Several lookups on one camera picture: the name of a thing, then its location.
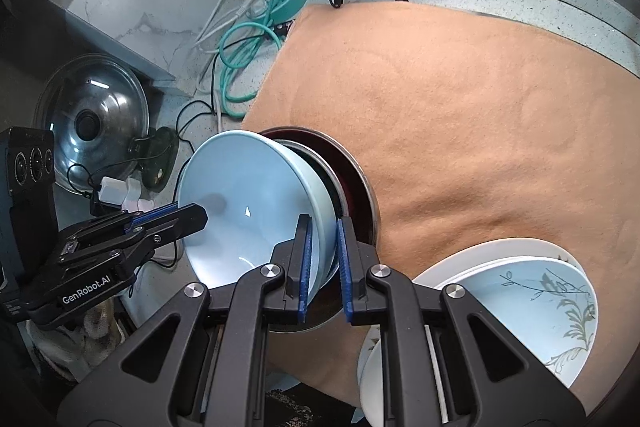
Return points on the tan cloth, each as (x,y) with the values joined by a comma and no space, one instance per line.
(475,132)

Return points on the red steel bowl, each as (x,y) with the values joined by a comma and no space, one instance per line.
(345,179)

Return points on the pink floral plate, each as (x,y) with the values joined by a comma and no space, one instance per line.
(372,372)

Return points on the dark patterned mat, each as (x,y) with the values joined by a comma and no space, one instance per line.
(285,407)

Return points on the steel pot lid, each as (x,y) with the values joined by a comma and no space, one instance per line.
(110,107)

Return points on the white charger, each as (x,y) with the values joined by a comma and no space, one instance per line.
(117,192)

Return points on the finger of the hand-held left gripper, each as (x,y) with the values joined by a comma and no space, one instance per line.
(180,219)
(155,215)

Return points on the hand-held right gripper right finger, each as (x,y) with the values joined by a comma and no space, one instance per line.
(345,267)

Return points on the beige towel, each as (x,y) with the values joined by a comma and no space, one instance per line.
(95,327)

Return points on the light blue bowl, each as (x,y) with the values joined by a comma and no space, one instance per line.
(240,187)

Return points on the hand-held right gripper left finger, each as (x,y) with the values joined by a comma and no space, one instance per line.
(305,267)

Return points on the large steel bowl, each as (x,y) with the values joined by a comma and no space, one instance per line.
(371,203)

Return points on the dark green stand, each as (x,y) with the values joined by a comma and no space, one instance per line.
(157,157)

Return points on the white plate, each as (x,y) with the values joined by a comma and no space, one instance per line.
(475,249)

